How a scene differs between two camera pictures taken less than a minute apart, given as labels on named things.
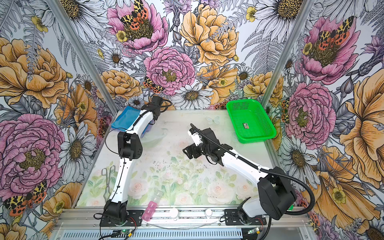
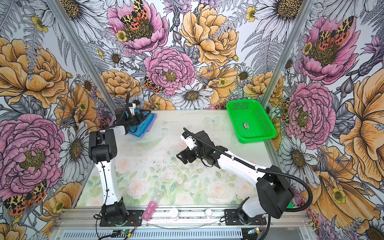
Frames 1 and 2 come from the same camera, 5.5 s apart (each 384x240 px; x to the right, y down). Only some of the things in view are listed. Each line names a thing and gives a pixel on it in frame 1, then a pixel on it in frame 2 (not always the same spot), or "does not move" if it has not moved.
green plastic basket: (250, 123) does not move
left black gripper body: (156, 115) → (133, 119)
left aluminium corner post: (70, 31) does not move
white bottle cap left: (174, 213) does not move
